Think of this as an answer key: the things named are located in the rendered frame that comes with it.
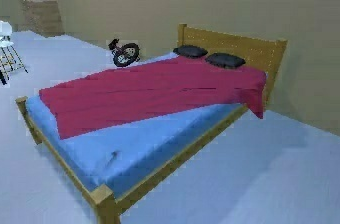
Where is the black wheeled toy bike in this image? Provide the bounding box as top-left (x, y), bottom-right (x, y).
top-left (107, 38), bottom-right (141, 68)

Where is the brown wooden door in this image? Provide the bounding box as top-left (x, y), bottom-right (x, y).
top-left (20, 0), bottom-right (65, 37)

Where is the wooden bed with blue mattress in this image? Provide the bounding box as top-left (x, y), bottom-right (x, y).
top-left (15, 23), bottom-right (288, 224)

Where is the red blanket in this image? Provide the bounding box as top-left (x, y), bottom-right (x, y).
top-left (38, 55), bottom-right (268, 140)

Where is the black pillow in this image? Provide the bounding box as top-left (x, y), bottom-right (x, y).
top-left (172, 44), bottom-right (209, 59)
top-left (204, 52), bottom-right (247, 70)

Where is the white chair with wire legs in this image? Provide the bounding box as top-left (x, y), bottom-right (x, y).
top-left (0, 19), bottom-right (29, 81)

